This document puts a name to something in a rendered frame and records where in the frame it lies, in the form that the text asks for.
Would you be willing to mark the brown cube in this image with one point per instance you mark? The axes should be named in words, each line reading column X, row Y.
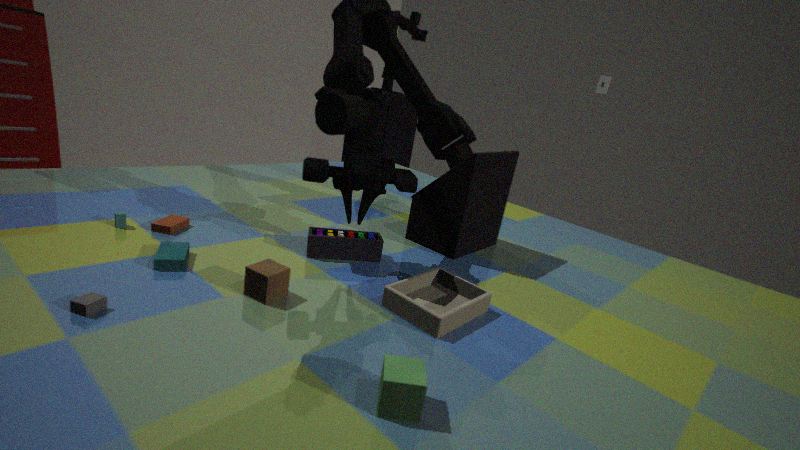
column 266, row 281

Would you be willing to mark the beige rectangular tray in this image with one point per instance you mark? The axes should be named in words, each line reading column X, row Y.
column 436, row 301

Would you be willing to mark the reddish-brown flat block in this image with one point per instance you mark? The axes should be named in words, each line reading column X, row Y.
column 170, row 224

